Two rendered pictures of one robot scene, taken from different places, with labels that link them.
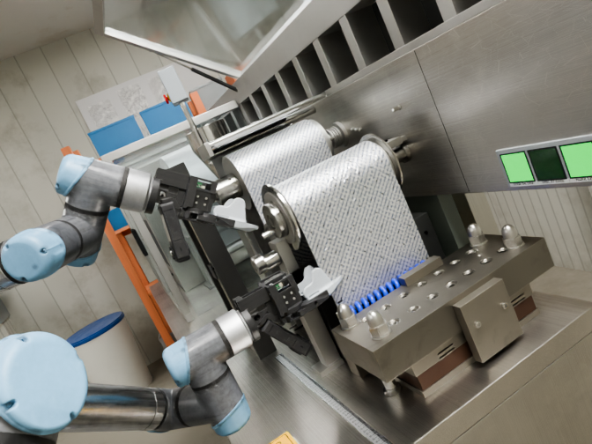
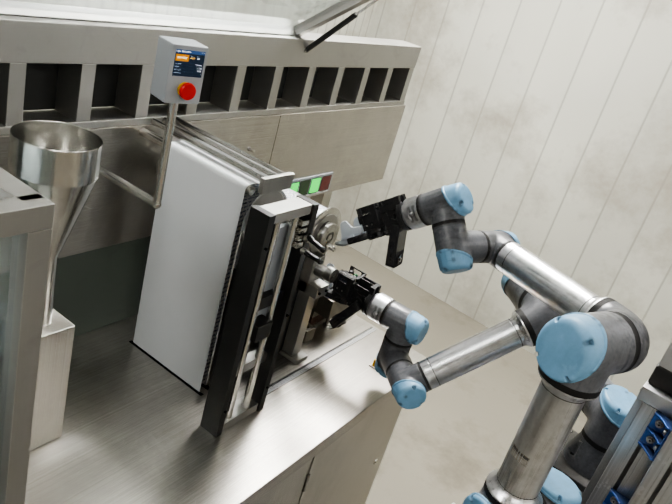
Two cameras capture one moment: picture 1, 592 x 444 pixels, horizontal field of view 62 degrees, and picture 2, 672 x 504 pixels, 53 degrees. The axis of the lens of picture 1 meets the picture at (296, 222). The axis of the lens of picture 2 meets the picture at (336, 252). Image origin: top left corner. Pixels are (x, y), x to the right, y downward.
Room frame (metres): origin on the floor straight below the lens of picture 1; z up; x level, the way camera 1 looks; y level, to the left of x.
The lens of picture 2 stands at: (2.05, 1.23, 1.93)
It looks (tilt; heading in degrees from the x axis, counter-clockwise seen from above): 24 degrees down; 227
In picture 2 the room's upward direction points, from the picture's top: 17 degrees clockwise
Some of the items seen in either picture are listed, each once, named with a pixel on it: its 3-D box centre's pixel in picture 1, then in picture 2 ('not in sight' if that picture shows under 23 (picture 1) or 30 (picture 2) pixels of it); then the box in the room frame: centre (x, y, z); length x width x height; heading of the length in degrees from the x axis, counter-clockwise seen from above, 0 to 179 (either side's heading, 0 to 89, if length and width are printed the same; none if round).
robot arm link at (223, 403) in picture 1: (215, 401); (394, 358); (0.85, 0.27, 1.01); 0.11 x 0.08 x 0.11; 64
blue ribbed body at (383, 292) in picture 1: (392, 289); not in sight; (0.95, -0.12, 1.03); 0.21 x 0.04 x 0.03; 108
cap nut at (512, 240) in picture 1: (510, 235); not in sight; (0.87, -0.35, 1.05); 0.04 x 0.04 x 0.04
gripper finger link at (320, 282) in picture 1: (321, 281); not in sight; (0.91, 0.00, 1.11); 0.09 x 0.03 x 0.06; 107
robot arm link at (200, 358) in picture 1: (197, 355); (404, 323); (0.84, 0.26, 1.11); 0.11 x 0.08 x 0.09; 108
